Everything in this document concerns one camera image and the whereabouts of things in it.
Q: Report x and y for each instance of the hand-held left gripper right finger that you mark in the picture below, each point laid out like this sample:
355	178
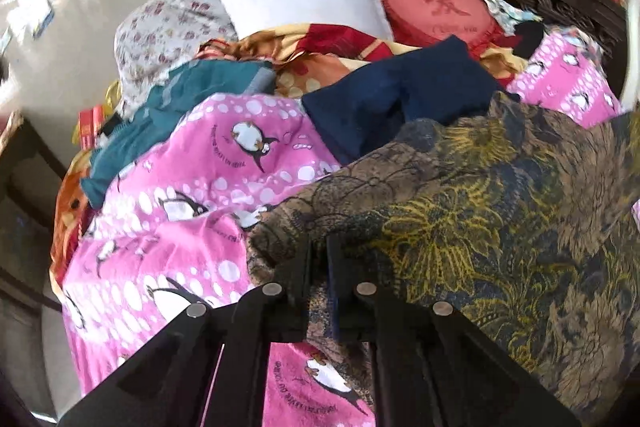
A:
350	307

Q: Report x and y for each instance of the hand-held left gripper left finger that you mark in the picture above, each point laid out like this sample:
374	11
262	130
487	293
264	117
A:
295	302

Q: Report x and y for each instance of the brown floral garment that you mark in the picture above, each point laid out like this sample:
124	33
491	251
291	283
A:
475	232

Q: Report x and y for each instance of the pink penguin print blanket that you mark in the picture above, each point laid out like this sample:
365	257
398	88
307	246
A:
165	247

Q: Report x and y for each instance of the navy blue garment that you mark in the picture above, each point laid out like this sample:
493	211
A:
390	97

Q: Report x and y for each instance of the teal garment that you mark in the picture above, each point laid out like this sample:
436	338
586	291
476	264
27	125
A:
170	107

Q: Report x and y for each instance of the orange red patterned blanket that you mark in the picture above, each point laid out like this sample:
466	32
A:
325	42

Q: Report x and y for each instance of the red box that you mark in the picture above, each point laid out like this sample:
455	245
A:
92	127

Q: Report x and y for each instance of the dark wooden cabinet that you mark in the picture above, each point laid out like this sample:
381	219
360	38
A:
25	187

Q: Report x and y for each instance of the white pillow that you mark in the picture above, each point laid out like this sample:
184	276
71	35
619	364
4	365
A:
310	2

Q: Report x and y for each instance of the red heart cushion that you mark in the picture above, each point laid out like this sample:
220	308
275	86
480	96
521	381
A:
440	7

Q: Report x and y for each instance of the small black cloth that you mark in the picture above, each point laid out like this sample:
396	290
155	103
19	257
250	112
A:
530	38

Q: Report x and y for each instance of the light blue frilled cloth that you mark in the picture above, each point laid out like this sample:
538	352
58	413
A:
505	14

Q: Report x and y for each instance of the dark wooden headboard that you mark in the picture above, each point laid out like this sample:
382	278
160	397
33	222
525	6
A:
550	2

